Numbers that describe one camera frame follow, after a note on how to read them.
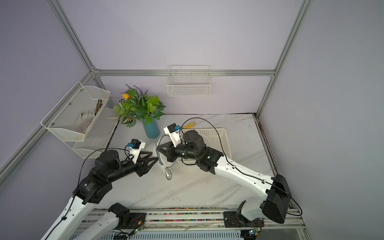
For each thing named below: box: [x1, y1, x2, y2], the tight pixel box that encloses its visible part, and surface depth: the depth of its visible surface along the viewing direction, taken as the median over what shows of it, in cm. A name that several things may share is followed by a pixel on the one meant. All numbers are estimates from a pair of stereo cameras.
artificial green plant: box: [113, 84, 166, 128], surface depth 82 cm
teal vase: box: [141, 118, 161, 139], surface depth 106 cm
